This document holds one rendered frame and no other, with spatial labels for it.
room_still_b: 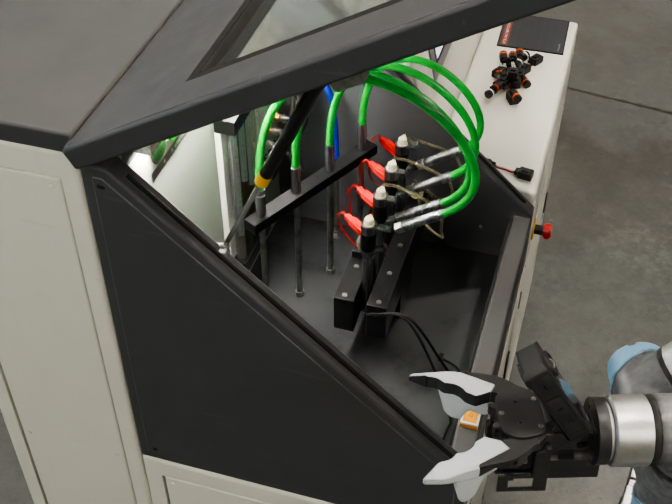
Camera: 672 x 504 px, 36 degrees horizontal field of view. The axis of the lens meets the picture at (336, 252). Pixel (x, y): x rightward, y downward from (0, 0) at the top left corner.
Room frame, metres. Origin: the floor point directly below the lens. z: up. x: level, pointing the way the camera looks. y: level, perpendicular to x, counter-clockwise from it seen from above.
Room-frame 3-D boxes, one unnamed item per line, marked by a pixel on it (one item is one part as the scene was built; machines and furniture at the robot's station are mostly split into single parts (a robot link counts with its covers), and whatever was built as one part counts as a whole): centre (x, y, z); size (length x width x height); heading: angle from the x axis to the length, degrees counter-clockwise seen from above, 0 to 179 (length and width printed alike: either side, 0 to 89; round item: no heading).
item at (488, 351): (1.27, -0.28, 0.87); 0.62 x 0.04 x 0.16; 163
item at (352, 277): (1.45, -0.09, 0.91); 0.34 x 0.10 x 0.15; 163
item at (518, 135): (1.96, -0.40, 0.97); 0.70 x 0.22 x 0.03; 163
